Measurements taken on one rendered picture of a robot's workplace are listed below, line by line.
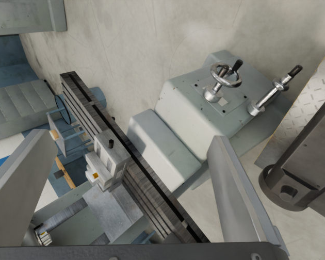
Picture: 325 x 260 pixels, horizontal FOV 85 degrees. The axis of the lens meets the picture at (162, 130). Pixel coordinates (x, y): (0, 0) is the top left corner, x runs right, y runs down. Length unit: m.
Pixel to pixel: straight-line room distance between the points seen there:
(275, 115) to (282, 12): 0.53
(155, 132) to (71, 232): 0.75
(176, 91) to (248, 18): 0.77
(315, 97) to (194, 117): 0.44
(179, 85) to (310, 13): 0.76
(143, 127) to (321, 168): 0.61
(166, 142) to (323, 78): 0.58
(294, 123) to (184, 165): 0.48
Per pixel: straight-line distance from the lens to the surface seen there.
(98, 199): 1.19
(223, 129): 0.64
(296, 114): 0.88
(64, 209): 1.23
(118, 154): 0.70
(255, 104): 0.76
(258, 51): 1.29
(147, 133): 0.71
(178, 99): 0.67
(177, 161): 0.69
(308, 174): 0.76
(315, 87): 0.84
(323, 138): 0.69
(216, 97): 0.67
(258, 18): 1.29
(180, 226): 0.77
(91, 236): 1.20
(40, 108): 5.85
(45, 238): 0.82
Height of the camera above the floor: 1.20
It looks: 35 degrees down
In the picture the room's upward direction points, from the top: 120 degrees counter-clockwise
